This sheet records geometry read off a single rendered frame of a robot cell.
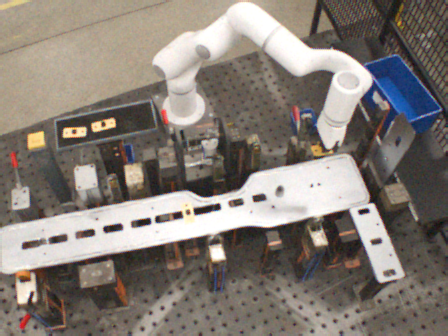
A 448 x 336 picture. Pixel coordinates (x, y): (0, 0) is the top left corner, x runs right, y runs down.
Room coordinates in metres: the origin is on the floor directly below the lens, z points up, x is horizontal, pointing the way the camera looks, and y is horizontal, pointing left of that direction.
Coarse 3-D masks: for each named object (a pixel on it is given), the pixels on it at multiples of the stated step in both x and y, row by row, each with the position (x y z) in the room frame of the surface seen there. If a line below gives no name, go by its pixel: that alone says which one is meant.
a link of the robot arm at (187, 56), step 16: (224, 16) 1.20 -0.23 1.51; (208, 32) 1.14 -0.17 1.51; (224, 32) 1.13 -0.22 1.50; (176, 48) 1.30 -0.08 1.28; (192, 48) 1.22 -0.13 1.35; (208, 48) 1.09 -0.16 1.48; (224, 48) 1.10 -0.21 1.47; (160, 64) 1.30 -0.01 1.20; (176, 64) 1.27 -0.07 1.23; (192, 64) 1.25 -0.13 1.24
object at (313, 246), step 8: (320, 224) 0.64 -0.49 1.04; (304, 232) 0.64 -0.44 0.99; (312, 232) 0.62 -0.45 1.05; (320, 232) 0.61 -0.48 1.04; (304, 240) 0.62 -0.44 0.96; (312, 240) 0.59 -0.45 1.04; (320, 240) 0.58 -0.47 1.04; (304, 248) 0.60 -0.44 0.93; (312, 248) 0.57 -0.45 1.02; (320, 248) 0.56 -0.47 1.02; (296, 256) 0.63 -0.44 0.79; (304, 256) 0.60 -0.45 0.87; (312, 256) 0.56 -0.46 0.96; (320, 256) 0.56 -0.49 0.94; (296, 264) 0.61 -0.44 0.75; (304, 264) 0.58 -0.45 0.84; (312, 264) 0.58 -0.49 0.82; (296, 272) 0.59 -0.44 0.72; (304, 272) 0.57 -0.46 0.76; (312, 272) 0.56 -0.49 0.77; (296, 280) 0.56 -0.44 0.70; (304, 280) 0.55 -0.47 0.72
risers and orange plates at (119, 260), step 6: (258, 198) 0.84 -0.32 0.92; (252, 228) 0.79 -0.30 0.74; (258, 228) 0.78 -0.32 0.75; (90, 234) 0.76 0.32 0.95; (222, 234) 0.74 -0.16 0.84; (252, 234) 0.78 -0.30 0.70; (222, 240) 0.72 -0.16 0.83; (96, 258) 0.70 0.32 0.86; (102, 258) 0.70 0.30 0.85; (108, 258) 0.69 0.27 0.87; (114, 258) 0.70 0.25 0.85; (120, 258) 0.70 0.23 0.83; (114, 264) 0.69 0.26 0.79; (120, 264) 0.70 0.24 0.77; (120, 270) 0.69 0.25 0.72; (126, 270) 0.69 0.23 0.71
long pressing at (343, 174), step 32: (320, 160) 0.92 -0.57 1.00; (352, 160) 0.90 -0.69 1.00; (256, 192) 0.82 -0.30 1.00; (288, 192) 0.80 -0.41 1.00; (320, 192) 0.78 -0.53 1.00; (352, 192) 0.77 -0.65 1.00; (32, 224) 0.80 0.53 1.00; (64, 224) 0.79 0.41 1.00; (96, 224) 0.77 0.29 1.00; (128, 224) 0.76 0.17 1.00; (160, 224) 0.74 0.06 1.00; (192, 224) 0.73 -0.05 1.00; (224, 224) 0.71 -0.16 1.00; (256, 224) 0.70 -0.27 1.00; (0, 256) 0.69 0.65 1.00; (32, 256) 0.67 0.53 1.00; (64, 256) 0.66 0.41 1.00; (96, 256) 0.65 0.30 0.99
